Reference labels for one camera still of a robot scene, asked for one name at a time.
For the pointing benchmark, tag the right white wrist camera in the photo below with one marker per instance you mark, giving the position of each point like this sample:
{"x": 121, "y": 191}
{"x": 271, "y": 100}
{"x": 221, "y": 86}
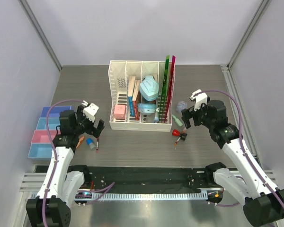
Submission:
{"x": 200, "y": 98}

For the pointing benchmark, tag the left red pen refill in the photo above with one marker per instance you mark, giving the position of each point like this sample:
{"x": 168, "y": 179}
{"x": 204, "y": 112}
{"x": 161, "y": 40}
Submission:
{"x": 97, "y": 145}

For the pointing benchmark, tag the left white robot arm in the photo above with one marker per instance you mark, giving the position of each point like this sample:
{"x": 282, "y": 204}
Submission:
{"x": 52, "y": 205}

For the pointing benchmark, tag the pink plastic drawer bin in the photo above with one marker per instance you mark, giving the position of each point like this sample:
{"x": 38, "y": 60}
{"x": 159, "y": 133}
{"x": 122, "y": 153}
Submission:
{"x": 40, "y": 136}

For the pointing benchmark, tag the light blue drawer bin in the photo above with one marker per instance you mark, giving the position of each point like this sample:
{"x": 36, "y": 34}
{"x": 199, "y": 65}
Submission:
{"x": 52, "y": 123}

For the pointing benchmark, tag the purple plastic drawer bin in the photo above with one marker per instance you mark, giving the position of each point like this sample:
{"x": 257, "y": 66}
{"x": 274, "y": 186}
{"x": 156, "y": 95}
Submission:
{"x": 55, "y": 112}

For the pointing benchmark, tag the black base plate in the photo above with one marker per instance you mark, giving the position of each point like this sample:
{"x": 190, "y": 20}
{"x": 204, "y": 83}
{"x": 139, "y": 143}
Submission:
{"x": 149, "y": 180}

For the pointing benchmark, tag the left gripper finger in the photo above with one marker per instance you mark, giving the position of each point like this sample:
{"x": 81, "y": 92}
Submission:
{"x": 80, "y": 116}
{"x": 96, "y": 131}

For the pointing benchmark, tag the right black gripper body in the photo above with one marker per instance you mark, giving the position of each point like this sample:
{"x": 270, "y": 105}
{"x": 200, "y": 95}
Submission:
{"x": 204, "y": 109}

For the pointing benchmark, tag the red pen refill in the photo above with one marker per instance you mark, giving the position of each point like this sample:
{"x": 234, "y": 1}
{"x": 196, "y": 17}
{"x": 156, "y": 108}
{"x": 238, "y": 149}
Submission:
{"x": 97, "y": 145}
{"x": 178, "y": 139}

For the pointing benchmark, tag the blue plastic drawer bin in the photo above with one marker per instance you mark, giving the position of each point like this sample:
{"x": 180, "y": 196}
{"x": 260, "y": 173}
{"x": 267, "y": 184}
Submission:
{"x": 40, "y": 151}

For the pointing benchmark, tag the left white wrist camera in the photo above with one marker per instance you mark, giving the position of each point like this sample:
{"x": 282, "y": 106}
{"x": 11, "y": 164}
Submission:
{"x": 90, "y": 110}

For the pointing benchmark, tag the pink cube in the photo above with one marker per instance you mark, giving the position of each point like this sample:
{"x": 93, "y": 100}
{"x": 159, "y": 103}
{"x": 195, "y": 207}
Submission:
{"x": 120, "y": 112}

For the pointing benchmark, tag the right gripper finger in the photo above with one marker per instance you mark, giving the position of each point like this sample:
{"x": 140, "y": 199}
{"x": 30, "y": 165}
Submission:
{"x": 186, "y": 116}
{"x": 197, "y": 117}

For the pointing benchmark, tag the right red pen refill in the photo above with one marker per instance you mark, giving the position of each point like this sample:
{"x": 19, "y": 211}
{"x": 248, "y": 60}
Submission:
{"x": 178, "y": 139}

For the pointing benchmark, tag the green transparent ruler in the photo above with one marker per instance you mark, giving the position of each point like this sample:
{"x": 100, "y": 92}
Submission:
{"x": 164, "y": 88}

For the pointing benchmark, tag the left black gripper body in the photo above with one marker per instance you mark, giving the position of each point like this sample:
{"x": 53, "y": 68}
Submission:
{"x": 87, "y": 126}

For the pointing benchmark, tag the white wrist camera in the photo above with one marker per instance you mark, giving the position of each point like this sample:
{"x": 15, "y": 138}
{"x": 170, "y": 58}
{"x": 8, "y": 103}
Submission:
{"x": 90, "y": 110}
{"x": 200, "y": 98}

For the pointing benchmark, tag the white desktop file organizer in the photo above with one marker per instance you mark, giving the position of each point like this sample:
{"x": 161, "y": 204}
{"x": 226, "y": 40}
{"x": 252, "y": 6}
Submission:
{"x": 118, "y": 74}

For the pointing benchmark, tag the perforated metal cable tray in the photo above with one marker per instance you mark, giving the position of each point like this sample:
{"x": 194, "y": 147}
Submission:
{"x": 154, "y": 197}

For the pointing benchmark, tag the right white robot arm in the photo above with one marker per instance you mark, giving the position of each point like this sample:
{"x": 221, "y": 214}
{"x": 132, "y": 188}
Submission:
{"x": 261, "y": 199}

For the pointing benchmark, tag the blue spine book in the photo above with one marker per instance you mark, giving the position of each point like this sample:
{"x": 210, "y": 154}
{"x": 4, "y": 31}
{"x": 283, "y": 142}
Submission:
{"x": 130, "y": 90}

